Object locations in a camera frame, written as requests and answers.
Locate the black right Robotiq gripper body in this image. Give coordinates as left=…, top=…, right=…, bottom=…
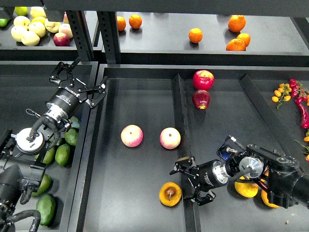
left=190, top=160, right=228, bottom=192

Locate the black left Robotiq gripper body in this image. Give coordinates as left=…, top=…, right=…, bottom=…
left=45, top=86, right=87, bottom=116

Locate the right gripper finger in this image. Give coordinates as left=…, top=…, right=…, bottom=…
left=184, top=190, right=216, bottom=206
left=169, top=156, right=198, bottom=179

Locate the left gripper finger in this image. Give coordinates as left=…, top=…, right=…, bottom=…
left=49, top=57, right=81, bottom=87
left=77, top=76, right=107, bottom=109

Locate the yellow pear with brown stem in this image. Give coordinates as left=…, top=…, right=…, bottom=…
left=159, top=182, right=182, bottom=207

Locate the green avocado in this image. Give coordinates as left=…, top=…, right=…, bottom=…
left=55, top=144, right=70, bottom=166
left=64, top=128, right=78, bottom=146

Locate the yellow pear pile bottom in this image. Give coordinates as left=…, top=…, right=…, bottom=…
left=261, top=190, right=279, bottom=208

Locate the black tray divider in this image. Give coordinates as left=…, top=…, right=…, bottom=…
left=171, top=74, right=201, bottom=232

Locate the pink apple right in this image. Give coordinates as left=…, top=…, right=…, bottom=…
left=159, top=127, right=181, bottom=150

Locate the pink apple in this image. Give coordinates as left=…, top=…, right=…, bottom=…
left=121, top=125, right=143, bottom=147
left=159, top=127, right=181, bottom=150

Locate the red apple on shelf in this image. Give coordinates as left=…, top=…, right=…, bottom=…
left=53, top=32, right=70, bottom=46

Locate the pale yellow apple front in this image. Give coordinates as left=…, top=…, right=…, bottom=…
left=21, top=31, right=40, bottom=46

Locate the pale yellow apple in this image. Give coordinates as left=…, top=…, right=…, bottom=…
left=11, top=26, right=27, bottom=43
left=21, top=31, right=40, bottom=46

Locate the pale yellow apple left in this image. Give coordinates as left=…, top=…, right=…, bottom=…
left=11, top=26, right=27, bottom=43

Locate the pink apple left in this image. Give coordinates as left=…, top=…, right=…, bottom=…
left=121, top=125, right=143, bottom=147

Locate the dark red apple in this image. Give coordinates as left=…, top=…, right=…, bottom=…
left=192, top=89, right=211, bottom=110

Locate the green lime on shelf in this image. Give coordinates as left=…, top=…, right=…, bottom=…
left=14, top=6, right=28, bottom=16

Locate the orange on shelf far left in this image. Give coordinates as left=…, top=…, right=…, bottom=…
left=116, top=16, right=126, bottom=31

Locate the bright red apple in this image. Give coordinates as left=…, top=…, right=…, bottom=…
left=193, top=70, right=214, bottom=91

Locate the red chili pepper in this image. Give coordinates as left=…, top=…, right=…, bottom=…
left=295, top=101, right=309, bottom=129

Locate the orange on shelf middle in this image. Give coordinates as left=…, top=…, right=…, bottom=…
left=188, top=28, right=203, bottom=43

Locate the red cherry tomato bunch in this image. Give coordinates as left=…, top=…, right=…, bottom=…
left=289, top=78, right=309, bottom=103

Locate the orange at shelf edge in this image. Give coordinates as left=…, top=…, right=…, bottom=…
left=226, top=38, right=246, bottom=51

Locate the small orange right shelf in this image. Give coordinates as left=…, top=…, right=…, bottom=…
left=237, top=33, right=251, bottom=47

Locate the large orange on shelf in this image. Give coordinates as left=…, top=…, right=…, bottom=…
left=228, top=15, right=246, bottom=32

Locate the black shelf upright post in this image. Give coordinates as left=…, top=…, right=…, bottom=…
left=97, top=11, right=121, bottom=64

